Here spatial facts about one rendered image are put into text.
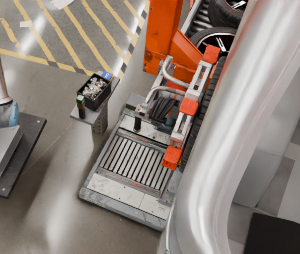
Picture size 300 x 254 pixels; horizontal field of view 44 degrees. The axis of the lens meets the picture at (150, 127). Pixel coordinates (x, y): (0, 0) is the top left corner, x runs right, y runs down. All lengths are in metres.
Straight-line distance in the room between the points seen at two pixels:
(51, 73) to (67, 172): 0.95
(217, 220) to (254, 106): 0.31
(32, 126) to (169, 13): 1.18
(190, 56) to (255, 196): 1.08
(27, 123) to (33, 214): 0.61
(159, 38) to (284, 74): 1.38
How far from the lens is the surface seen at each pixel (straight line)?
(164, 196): 2.53
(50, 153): 2.86
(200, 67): 1.88
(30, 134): 2.61
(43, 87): 3.22
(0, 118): 2.31
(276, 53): 1.10
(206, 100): 1.72
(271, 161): 1.60
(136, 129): 2.02
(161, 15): 2.24
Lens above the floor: 2.46
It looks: 56 degrees down
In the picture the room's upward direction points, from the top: 9 degrees clockwise
